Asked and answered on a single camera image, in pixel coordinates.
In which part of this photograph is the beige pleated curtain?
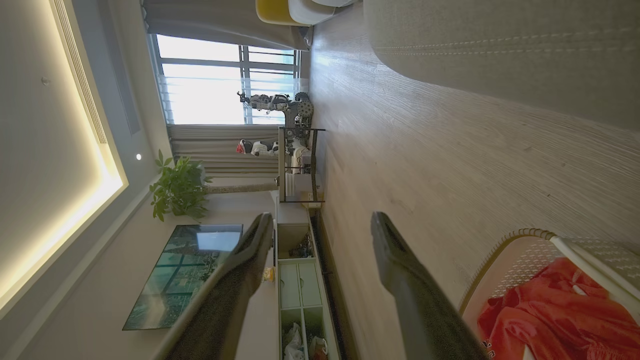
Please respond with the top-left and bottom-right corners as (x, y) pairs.
(167, 124), (281, 177)

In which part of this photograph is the red white garment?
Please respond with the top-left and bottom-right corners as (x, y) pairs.
(476, 257), (640, 360)

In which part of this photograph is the black frame side table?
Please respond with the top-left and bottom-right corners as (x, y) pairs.
(278, 126), (326, 204)

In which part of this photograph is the white chair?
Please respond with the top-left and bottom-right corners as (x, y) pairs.
(287, 0), (351, 26)

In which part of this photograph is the flat screen television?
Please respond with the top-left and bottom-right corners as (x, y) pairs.
(122, 224), (244, 331)

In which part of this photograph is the white television cabinet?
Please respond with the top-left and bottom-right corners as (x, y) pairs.
(272, 192), (343, 360)

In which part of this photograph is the white laundry basket brown rim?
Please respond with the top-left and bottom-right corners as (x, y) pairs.
(457, 228), (640, 360)

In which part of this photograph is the yellow chair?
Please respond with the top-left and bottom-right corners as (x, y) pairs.
(255, 0), (301, 27)

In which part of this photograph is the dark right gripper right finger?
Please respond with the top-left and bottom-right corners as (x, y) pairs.
(371, 211), (488, 360)

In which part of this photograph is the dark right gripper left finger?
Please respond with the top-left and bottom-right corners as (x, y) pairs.
(152, 212), (275, 360)

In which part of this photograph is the grey curtain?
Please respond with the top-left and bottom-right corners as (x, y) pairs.
(142, 0), (313, 51)

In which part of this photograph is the large window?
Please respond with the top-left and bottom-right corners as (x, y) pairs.
(150, 34), (303, 126)

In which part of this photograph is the white robot with red head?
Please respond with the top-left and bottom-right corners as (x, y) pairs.
(236, 139), (311, 173)

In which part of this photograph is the grey fabric sofa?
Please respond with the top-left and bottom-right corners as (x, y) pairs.
(363, 0), (640, 132)

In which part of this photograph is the grey background robot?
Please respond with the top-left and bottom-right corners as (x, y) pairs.
(236, 91), (315, 132)

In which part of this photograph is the white plastic bag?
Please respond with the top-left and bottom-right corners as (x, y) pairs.
(283, 322), (307, 360)

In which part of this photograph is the green potted plant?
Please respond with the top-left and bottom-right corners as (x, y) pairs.
(150, 150), (279, 223)

